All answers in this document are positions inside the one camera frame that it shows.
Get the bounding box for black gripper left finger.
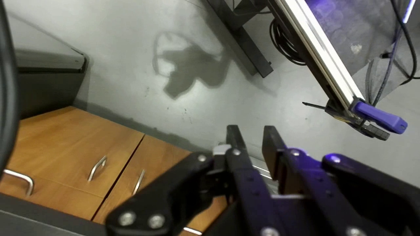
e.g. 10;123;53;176
104;123;286;236

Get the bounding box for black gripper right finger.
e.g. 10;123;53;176
262;124;420;236

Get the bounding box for black zip tie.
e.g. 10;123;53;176
301;100;328;111

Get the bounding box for black metal stand base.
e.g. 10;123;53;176
204;0;276;79

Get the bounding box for wooden base cabinet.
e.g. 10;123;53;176
0;104;229;236

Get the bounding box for steel drawer handle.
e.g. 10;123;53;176
2;166;37;197
181;224;205;236

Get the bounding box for blue handled clamp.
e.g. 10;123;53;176
326;96;410;141

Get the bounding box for steel base cabinet door handle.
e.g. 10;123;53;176
130;167;147;197
86;154;109;184

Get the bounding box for coiled black cable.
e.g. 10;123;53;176
268;16;309;68

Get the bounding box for black cart cable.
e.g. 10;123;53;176
369;0;420;107

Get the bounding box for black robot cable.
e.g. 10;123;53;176
0;0;21;178

